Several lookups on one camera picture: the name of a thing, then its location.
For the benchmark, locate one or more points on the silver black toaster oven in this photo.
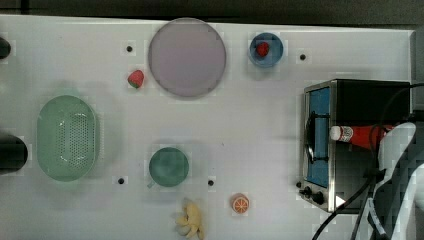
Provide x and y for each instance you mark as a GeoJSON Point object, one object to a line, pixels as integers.
{"type": "Point", "coordinates": [344, 121]}

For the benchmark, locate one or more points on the red plush ketchup bottle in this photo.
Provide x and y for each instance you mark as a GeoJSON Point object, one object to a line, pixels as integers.
{"type": "Point", "coordinates": [362, 136]}

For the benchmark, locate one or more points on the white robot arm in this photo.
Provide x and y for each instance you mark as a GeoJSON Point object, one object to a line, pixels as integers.
{"type": "Point", "coordinates": [388, 210]}

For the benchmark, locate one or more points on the dark grey round object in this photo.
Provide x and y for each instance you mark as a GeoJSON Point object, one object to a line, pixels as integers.
{"type": "Point", "coordinates": [5, 48]}

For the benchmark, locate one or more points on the green oval colander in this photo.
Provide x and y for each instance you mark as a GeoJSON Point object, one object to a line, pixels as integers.
{"type": "Point", "coordinates": [67, 138]}

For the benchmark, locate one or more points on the green mug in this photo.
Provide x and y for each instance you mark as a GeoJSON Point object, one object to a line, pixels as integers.
{"type": "Point", "coordinates": [168, 167]}

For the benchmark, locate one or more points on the blue bowl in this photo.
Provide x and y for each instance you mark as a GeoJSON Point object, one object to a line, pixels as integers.
{"type": "Point", "coordinates": [275, 53]}

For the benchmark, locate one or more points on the black pot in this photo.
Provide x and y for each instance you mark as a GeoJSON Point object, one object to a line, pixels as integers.
{"type": "Point", "coordinates": [13, 154]}

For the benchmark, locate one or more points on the small red strawberry in bowl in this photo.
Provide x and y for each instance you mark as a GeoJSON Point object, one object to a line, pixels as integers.
{"type": "Point", "coordinates": [262, 49]}

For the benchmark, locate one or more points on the red strawberry toy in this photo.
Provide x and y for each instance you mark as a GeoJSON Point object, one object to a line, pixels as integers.
{"type": "Point", "coordinates": [136, 79]}

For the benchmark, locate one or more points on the orange slice toy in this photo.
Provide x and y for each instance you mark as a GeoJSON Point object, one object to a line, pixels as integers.
{"type": "Point", "coordinates": [240, 203]}

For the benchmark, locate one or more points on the peeled banana toy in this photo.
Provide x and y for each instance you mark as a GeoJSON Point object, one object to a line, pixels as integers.
{"type": "Point", "coordinates": [191, 222]}

